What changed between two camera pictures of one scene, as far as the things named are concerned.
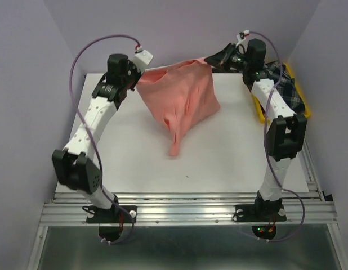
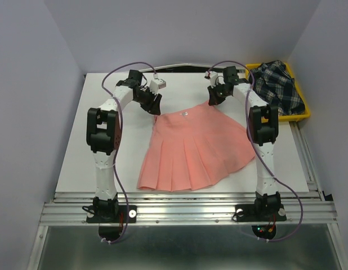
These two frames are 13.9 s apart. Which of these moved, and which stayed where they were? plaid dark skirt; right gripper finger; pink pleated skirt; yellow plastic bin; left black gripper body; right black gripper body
Moved: pink pleated skirt; left black gripper body; right black gripper body; right gripper finger
Stayed: plaid dark skirt; yellow plastic bin
